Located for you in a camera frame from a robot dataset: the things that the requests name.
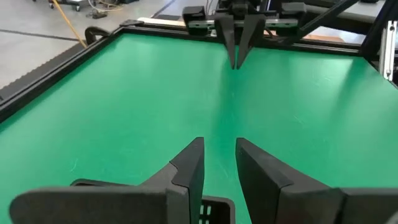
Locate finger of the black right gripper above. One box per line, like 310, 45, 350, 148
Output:
236, 14, 267, 70
214, 13, 236, 70

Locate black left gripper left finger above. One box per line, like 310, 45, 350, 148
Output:
9, 136, 205, 224

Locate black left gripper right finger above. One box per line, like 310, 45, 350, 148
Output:
234, 138, 398, 224

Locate black slatted plastic basket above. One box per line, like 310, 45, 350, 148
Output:
70, 178, 236, 224

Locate black table clamp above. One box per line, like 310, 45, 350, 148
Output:
84, 26, 112, 46

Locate grey keyboard tray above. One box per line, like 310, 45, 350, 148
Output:
303, 2, 385, 35

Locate grey wheeled cart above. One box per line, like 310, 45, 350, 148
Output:
48, 0, 98, 12

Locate black diagonal frame brace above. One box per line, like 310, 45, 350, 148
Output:
278, 0, 360, 44

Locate floor cable bundle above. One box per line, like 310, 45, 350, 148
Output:
88, 0, 124, 19

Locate black vertical frame post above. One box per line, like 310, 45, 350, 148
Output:
359, 0, 398, 60

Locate yellow hose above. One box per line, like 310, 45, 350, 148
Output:
50, 0, 88, 49

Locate silver aluminium rail strip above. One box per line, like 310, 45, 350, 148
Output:
378, 20, 398, 82

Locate black table frame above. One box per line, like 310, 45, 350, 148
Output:
0, 26, 398, 124

